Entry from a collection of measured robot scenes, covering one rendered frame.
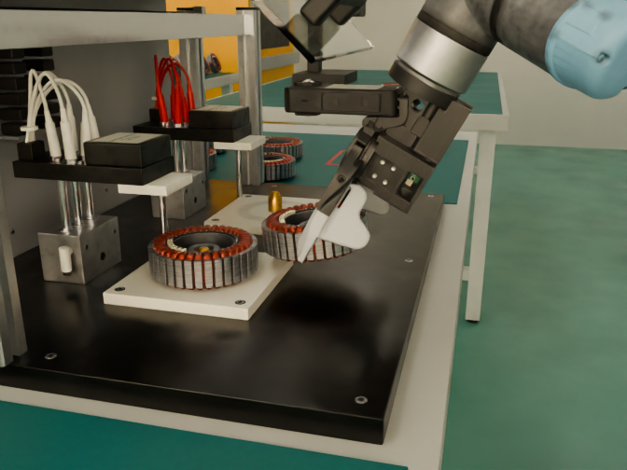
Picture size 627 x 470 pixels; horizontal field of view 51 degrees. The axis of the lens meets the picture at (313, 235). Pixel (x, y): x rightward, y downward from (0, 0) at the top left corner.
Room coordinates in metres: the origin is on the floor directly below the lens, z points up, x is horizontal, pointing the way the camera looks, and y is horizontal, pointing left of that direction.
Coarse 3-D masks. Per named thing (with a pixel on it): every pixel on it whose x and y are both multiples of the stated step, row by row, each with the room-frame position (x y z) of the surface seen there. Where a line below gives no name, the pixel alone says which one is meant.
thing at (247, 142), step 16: (192, 112) 0.87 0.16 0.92; (208, 112) 0.86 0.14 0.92; (224, 112) 0.85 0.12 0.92; (240, 112) 0.88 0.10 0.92; (144, 128) 0.88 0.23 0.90; (160, 128) 0.87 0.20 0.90; (176, 128) 0.87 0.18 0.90; (192, 128) 0.86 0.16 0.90; (208, 128) 0.86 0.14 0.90; (224, 128) 0.85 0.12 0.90; (240, 128) 0.87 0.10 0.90; (176, 144) 0.90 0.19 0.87; (224, 144) 0.86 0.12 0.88; (240, 144) 0.85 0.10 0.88; (256, 144) 0.87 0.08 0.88; (176, 160) 0.90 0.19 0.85
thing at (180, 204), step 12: (192, 180) 0.90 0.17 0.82; (204, 180) 0.94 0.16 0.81; (180, 192) 0.87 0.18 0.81; (192, 192) 0.89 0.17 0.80; (204, 192) 0.93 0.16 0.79; (156, 204) 0.88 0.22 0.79; (168, 204) 0.87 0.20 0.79; (180, 204) 0.87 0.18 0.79; (192, 204) 0.89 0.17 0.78; (204, 204) 0.93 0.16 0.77; (156, 216) 0.88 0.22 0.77; (168, 216) 0.87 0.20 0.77; (180, 216) 0.87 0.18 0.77
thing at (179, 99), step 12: (156, 60) 0.90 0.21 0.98; (168, 60) 0.90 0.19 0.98; (156, 72) 0.89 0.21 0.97; (156, 84) 0.89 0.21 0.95; (180, 84) 0.89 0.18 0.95; (156, 96) 0.93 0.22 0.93; (180, 96) 0.87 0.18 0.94; (192, 96) 0.92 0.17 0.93; (156, 108) 0.93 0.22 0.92; (180, 108) 0.88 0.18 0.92; (192, 108) 0.92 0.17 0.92; (156, 120) 0.92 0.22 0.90; (168, 120) 0.89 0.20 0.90; (180, 120) 0.88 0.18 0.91
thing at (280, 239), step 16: (288, 208) 0.70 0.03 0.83; (304, 208) 0.70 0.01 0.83; (272, 224) 0.64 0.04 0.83; (288, 224) 0.64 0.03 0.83; (304, 224) 0.66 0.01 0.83; (272, 240) 0.62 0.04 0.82; (288, 240) 0.61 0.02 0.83; (320, 240) 0.61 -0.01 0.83; (288, 256) 0.61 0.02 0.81; (320, 256) 0.60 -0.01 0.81; (336, 256) 0.61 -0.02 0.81
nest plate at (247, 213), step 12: (240, 204) 0.90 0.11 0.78; (252, 204) 0.90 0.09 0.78; (264, 204) 0.90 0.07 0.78; (288, 204) 0.90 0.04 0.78; (300, 204) 0.90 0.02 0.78; (216, 216) 0.84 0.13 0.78; (228, 216) 0.84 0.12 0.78; (240, 216) 0.84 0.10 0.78; (252, 216) 0.84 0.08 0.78; (264, 216) 0.84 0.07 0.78; (252, 228) 0.80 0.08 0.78
